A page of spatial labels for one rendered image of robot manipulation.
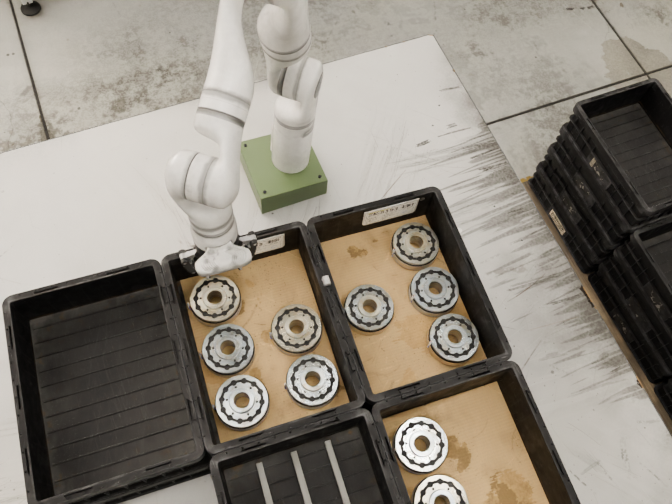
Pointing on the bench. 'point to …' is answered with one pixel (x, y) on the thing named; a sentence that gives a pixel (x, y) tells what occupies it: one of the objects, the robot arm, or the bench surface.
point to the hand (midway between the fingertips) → (222, 266)
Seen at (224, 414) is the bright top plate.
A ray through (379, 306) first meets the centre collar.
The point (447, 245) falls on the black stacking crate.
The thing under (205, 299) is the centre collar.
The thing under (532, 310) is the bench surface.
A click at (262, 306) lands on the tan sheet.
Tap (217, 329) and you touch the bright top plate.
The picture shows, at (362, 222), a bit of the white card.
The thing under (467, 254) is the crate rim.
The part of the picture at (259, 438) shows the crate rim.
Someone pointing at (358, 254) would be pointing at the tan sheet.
